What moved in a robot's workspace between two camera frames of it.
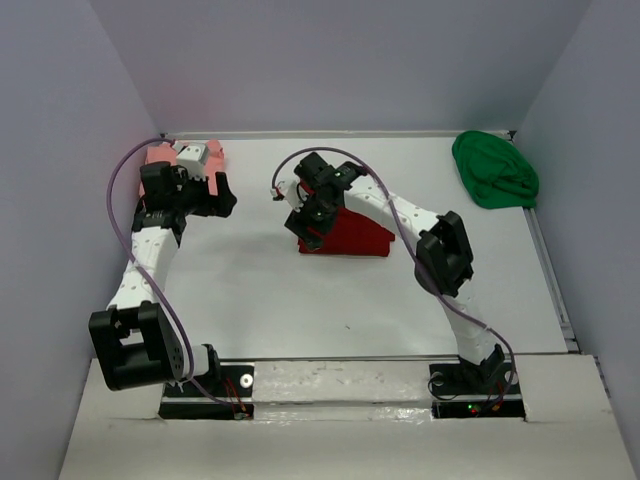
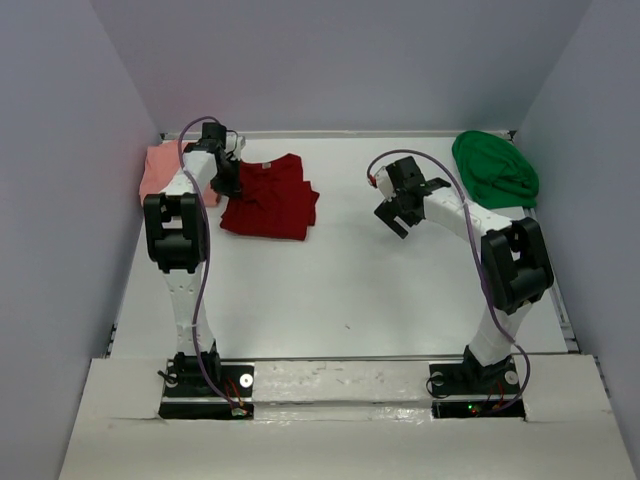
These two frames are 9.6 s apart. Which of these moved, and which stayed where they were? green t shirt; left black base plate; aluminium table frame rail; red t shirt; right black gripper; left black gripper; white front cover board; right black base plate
Moved: red t shirt; left black gripper; right black gripper
Stayed: green t shirt; aluminium table frame rail; right black base plate; white front cover board; left black base plate
